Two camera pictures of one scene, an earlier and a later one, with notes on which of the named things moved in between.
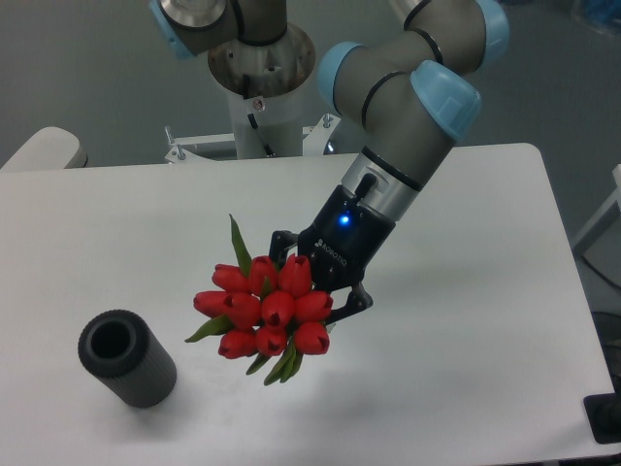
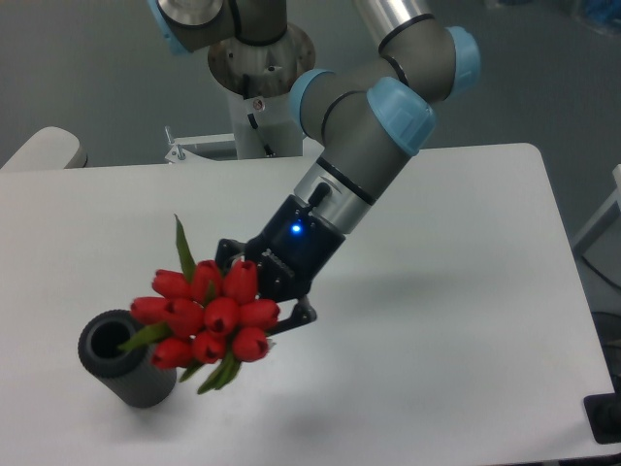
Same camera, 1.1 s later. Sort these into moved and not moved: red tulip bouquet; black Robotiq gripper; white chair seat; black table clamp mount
Moved: red tulip bouquet; black Robotiq gripper
Not moved: black table clamp mount; white chair seat
